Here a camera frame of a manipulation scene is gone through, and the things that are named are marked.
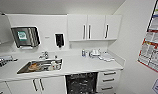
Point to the narrow white drawer unit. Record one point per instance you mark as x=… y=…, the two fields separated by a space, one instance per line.
x=109 y=81

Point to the white cup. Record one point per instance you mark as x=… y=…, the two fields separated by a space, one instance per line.
x=55 y=64

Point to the blue and white bottle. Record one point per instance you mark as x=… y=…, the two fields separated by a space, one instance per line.
x=83 y=53

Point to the clear container with orange food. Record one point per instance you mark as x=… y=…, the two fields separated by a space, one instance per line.
x=33 y=66

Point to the white three-door wall cabinet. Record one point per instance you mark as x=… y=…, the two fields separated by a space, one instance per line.
x=93 y=26

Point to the black wall soap dispenser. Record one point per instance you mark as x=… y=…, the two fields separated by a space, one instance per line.
x=59 y=40

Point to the white plate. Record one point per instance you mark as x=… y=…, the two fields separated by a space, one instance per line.
x=57 y=67

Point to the stainless steel dishwasher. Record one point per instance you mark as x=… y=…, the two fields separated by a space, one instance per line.
x=81 y=83

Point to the stainless steel sink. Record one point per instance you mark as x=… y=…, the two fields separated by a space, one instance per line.
x=25 y=70

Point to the steel paper towel dispenser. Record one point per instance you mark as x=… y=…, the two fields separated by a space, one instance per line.
x=24 y=36

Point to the wide white drawer unit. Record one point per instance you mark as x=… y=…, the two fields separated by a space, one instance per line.
x=1 y=89

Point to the white under-sink cabinet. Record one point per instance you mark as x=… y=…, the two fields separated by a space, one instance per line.
x=48 y=86

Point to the chrome sink faucet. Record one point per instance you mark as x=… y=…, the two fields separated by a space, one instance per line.
x=44 y=55

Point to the small chrome sink pump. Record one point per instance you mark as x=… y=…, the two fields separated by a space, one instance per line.
x=56 y=56

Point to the small wall label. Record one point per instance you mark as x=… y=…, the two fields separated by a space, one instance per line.
x=47 y=37

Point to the stack of white dishes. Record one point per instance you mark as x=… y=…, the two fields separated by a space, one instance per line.
x=95 y=53

